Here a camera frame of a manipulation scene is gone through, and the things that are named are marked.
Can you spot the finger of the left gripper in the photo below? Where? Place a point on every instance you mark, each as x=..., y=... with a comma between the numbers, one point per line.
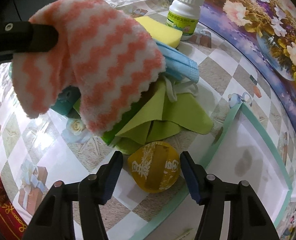
x=26, y=37

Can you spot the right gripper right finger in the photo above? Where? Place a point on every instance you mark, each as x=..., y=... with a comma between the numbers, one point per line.
x=248, y=216

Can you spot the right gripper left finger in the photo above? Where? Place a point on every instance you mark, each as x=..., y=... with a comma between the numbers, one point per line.
x=54, y=216

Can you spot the pink white zigzag towel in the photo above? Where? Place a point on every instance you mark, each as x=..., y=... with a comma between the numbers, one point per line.
x=106, y=54

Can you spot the yellow round pouch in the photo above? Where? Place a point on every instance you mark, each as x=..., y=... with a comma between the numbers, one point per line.
x=155, y=167

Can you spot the green microfiber cloth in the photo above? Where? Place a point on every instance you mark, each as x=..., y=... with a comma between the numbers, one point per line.
x=165, y=110

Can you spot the yellow sponge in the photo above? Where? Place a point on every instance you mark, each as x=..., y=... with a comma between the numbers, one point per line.
x=161, y=32

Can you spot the blue face masks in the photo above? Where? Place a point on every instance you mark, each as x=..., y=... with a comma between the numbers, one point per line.
x=178, y=65

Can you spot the red floral cushion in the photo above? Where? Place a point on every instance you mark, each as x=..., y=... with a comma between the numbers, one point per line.
x=12, y=226

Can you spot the white tray teal rim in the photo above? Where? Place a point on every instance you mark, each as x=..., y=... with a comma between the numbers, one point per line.
x=244, y=151

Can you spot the teal plastic toy box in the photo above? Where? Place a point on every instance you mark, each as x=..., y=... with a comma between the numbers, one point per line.
x=63, y=99

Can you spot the white green pill bottle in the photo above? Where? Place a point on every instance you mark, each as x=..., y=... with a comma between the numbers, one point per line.
x=183, y=15

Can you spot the floral painting canvas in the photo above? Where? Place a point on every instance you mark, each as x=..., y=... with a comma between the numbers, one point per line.
x=265, y=32

